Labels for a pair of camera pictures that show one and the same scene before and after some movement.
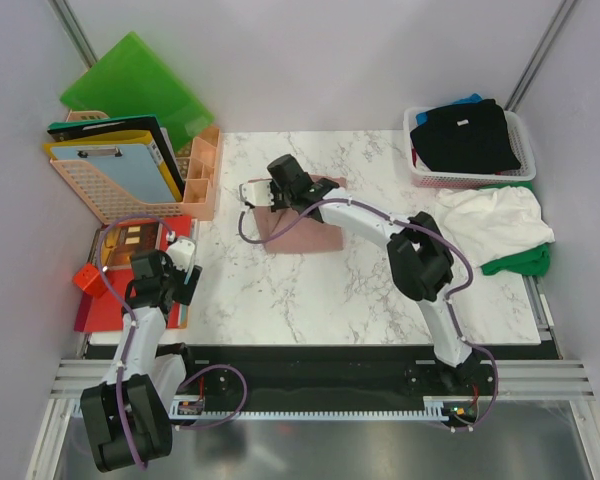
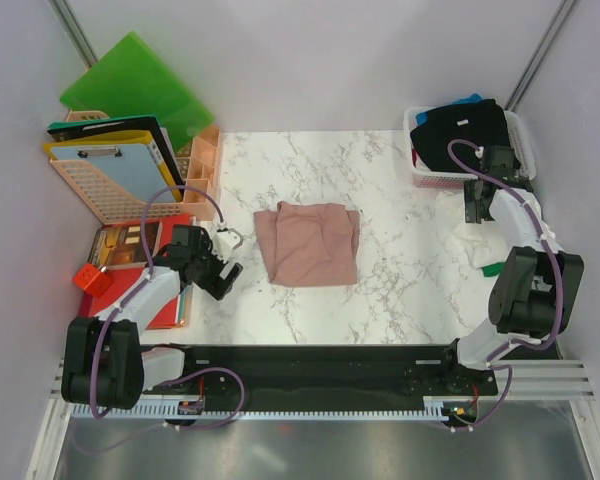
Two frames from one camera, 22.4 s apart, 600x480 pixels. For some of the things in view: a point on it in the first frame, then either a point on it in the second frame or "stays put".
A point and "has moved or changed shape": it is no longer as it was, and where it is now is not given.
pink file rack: [112, 202] stays put
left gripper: [184, 293] to [215, 285]
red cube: [90, 280] stays put
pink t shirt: [308, 237] has moved or changed shape
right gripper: [277, 204] to [473, 211]
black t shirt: [466, 137] stays put
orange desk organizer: [201, 176] stays put
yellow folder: [130, 138] stays put
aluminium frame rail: [546, 377] stays put
